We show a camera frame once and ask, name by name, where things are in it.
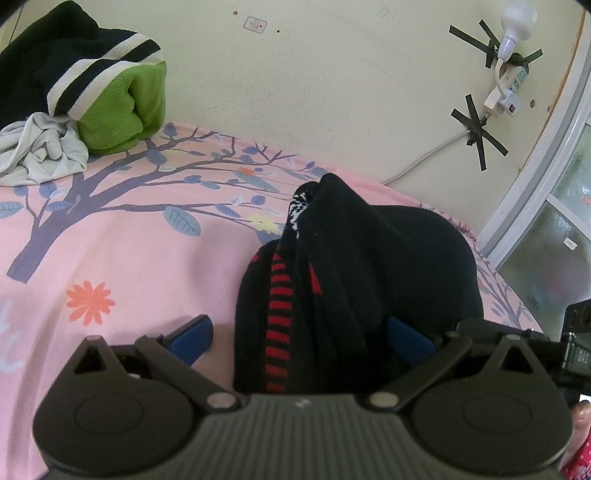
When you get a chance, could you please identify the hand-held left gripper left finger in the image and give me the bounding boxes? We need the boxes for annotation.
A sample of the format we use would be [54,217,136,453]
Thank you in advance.
[74,315,242,413]

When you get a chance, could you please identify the white power strip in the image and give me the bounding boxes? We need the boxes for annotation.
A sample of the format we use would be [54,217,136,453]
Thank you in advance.
[495,61,530,94]
[483,87,523,117]

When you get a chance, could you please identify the white window frame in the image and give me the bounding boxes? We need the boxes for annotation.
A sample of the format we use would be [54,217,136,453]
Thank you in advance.
[475,9,591,319]

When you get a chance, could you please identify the green black striped jacket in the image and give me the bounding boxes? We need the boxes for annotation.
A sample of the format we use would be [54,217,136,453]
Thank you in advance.
[0,0,168,156]

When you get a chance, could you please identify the white power cable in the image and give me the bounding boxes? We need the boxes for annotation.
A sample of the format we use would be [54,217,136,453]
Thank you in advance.
[379,115,491,185]

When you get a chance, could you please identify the black tape strips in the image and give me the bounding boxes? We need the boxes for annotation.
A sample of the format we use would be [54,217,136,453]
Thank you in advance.
[449,19,544,172]

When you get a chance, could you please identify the white crumpled cloth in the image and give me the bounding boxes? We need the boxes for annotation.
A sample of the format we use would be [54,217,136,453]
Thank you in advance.
[0,112,89,186]

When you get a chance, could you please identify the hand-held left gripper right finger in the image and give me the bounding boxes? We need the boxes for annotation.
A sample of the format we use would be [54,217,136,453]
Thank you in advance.
[368,315,539,413]

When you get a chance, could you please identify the pink tree print bedsheet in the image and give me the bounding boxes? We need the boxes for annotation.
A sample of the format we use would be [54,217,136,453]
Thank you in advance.
[0,122,546,480]

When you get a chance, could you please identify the white light bulb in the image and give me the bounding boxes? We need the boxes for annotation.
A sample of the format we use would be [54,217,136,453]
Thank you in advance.
[495,0,539,62]

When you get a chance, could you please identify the person's right hand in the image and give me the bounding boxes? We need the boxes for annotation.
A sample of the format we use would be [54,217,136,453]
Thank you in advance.
[571,401,591,444]

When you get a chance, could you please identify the red printed clothing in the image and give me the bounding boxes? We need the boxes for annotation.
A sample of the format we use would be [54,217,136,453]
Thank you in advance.
[560,431,591,480]

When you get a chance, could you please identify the black garment with red stripes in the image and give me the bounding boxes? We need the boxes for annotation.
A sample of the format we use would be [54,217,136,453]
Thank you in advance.
[233,173,485,395]

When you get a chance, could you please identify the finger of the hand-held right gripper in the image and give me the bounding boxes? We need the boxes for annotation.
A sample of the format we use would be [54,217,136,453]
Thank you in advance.
[455,318,561,355]

